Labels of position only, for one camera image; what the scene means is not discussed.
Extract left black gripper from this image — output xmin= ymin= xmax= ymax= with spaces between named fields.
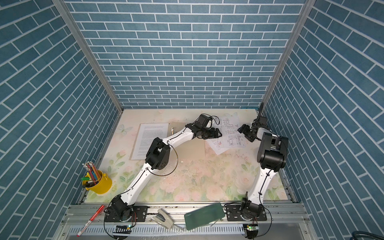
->
xmin=199 ymin=127 xmax=223 ymax=139

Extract diagram printed paper sheet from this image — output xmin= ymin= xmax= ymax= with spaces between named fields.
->
xmin=207 ymin=117 xmax=246 ymax=149

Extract beige cardboard file folder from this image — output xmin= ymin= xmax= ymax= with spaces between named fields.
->
xmin=129 ymin=121 xmax=208 ymax=164

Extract text printed paper sheet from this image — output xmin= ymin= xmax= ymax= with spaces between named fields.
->
xmin=130 ymin=123 xmax=169 ymax=161

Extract small-text printed paper sheet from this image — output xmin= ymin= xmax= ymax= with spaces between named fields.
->
xmin=206 ymin=139 xmax=230 ymax=155

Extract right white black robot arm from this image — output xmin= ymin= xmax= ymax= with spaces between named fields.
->
xmin=238 ymin=116 xmax=289 ymax=220

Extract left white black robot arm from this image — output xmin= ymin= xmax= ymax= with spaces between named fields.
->
xmin=105 ymin=114 xmax=222 ymax=222

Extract green notebook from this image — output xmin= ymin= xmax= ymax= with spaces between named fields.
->
xmin=184 ymin=203 xmax=225 ymax=231

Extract right controller board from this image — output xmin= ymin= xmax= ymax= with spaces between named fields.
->
xmin=245 ymin=224 xmax=259 ymax=239

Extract controller board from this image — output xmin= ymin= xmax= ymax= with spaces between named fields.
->
xmin=113 ymin=226 xmax=132 ymax=240
xmin=245 ymin=224 xmax=259 ymax=239

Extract grey stapler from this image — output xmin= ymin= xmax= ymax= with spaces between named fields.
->
xmin=152 ymin=209 xmax=174 ymax=229

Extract yellow pen holder cup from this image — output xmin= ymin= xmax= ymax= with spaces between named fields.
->
xmin=82 ymin=170 xmax=113 ymax=195

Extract coloured pencils bundle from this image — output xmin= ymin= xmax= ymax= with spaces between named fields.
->
xmin=83 ymin=162 xmax=101 ymax=185

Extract left controller board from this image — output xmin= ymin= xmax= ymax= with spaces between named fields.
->
xmin=113 ymin=226 xmax=132 ymax=240

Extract red white marker pen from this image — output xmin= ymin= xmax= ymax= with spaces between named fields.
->
xmin=77 ymin=205 xmax=105 ymax=237

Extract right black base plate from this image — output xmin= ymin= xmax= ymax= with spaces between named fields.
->
xmin=223 ymin=204 xmax=267 ymax=222

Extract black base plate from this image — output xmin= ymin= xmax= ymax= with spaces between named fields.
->
xmin=223 ymin=204 xmax=267 ymax=222
xmin=104 ymin=206 xmax=148 ymax=223

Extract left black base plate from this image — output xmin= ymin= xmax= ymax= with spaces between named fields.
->
xmin=104 ymin=206 xmax=148 ymax=223

